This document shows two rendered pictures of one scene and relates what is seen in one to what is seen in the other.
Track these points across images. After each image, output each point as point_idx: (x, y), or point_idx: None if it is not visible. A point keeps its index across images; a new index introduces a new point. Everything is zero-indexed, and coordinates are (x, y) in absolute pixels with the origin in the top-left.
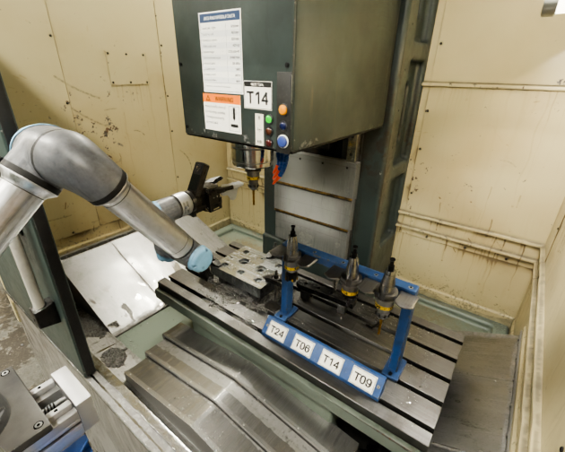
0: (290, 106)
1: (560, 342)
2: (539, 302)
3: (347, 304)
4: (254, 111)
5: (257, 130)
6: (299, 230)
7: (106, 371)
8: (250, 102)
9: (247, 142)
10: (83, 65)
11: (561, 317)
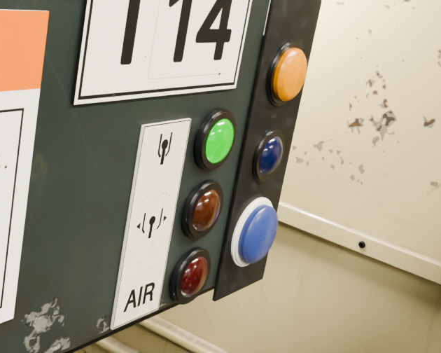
0: (309, 50)
1: (381, 349)
2: (162, 326)
3: None
4: (136, 115)
5: (141, 232)
6: None
7: None
8: (128, 57)
9: (48, 348)
10: None
11: (328, 318)
